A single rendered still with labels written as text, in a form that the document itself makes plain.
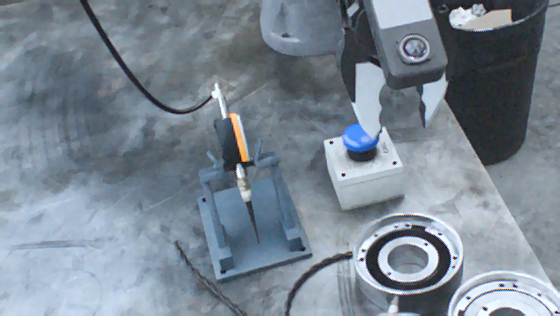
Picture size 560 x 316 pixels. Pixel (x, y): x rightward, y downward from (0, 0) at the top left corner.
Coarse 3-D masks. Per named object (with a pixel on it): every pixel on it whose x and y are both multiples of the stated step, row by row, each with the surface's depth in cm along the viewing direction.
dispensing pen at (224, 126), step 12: (216, 84) 84; (216, 96) 84; (216, 120) 83; (228, 120) 83; (228, 132) 83; (228, 144) 83; (228, 156) 83; (240, 156) 83; (240, 168) 85; (240, 180) 85; (252, 216) 86
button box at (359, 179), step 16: (384, 128) 94; (336, 144) 93; (384, 144) 92; (336, 160) 91; (352, 160) 90; (368, 160) 90; (384, 160) 90; (336, 176) 89; (352, 176) 88; (368, 176) 89; (384, 176) 89; (400, 176) 90; (336, 192) 92; (352, 192) 90; (368, 192) 90; (384, 192) 91; (400, 192) 91; (352, 208) 91
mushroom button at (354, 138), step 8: (352, 128) 90; (360, 128) 90; (344, 136) 89; (352, 136) 89; (360, 136) 89; (368, 136) 89; (344, 144) 89; (352, 144) 88; (360, 144) 88; (368, 144) 88; (376, 144) 89; (360, 152) 90
